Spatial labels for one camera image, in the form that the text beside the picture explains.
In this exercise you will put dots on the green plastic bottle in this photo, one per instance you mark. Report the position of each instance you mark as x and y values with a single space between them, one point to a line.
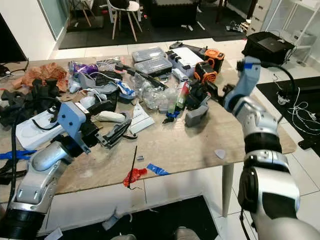
182 95

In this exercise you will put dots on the thin black stick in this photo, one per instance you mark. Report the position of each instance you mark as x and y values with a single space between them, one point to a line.
134 157

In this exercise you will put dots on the orange black power tool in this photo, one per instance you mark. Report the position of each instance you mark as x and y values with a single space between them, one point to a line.
214 57

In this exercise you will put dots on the black gripper parts pile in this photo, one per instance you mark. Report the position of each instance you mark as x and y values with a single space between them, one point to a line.
25 102

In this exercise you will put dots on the white table leg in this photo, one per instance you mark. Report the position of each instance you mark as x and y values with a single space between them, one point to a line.
227 190

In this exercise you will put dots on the black printer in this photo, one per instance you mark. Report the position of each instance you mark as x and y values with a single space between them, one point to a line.
269 46

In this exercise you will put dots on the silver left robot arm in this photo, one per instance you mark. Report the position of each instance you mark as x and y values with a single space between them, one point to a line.
42 165

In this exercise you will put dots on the short blue tape strip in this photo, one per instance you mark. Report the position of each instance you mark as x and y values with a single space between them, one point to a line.
158 169

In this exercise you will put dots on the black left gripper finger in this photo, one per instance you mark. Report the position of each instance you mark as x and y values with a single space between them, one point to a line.
114 139
120 126

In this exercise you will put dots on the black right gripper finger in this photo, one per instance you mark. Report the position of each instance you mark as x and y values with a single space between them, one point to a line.
195 101
197 87

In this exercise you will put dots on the small clear plastic case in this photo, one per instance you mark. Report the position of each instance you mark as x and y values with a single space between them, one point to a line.
149 53

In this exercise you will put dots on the small grey clip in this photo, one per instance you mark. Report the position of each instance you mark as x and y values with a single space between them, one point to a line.
140 158

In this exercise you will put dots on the white rectangular box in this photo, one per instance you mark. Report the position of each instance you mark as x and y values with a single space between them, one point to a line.
186 56

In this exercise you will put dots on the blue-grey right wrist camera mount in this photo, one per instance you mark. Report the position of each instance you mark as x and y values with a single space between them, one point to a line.
245 80

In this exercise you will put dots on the white folded paper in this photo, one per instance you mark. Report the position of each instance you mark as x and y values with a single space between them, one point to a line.
142 120

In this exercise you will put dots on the white triangular pick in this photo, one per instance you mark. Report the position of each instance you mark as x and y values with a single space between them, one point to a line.
220 153

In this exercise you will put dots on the long blue tape strip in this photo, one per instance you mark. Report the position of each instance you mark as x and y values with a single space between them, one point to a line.
15 154

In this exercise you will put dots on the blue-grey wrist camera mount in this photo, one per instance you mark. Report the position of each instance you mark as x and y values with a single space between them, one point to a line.
71 120
245 80

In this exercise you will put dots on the beige drawer cabinet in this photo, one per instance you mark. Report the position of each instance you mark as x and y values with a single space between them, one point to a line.
259 15

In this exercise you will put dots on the red crumpled wrapper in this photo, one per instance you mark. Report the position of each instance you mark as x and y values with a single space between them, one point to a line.
135 176

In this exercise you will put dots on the black storage box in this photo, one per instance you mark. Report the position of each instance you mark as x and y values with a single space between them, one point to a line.
172 12

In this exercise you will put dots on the purple snack bag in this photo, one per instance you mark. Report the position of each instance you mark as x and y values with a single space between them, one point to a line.
82 69

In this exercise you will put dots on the large clear plastic case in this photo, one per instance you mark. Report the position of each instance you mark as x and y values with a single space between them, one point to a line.
155 65

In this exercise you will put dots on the white flat device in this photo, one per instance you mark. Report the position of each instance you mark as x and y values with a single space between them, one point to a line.
32 135

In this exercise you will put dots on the crumpled clear plastic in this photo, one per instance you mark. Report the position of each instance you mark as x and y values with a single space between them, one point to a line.
157 96

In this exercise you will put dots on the white chair wooden legs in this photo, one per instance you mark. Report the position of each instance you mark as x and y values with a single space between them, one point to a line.
125 7

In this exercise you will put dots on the grey robot foot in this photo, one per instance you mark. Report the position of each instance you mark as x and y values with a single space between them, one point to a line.
122 237
187 234

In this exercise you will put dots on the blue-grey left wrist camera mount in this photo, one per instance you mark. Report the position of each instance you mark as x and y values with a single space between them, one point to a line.
71 120

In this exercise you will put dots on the black floor mat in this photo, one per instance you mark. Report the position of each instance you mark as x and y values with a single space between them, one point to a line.
160 220

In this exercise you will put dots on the white open shelf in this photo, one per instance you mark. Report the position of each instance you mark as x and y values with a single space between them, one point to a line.
297 20

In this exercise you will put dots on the brown crumpled paper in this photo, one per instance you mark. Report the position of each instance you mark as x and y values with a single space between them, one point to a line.
42 75

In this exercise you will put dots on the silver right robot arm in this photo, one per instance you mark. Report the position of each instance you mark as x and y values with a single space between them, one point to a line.
265 150

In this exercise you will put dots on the grey plastic block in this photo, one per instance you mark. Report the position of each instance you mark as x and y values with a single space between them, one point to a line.
196 118

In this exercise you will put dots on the orange black round tool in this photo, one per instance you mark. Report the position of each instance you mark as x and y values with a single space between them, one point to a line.
206 72

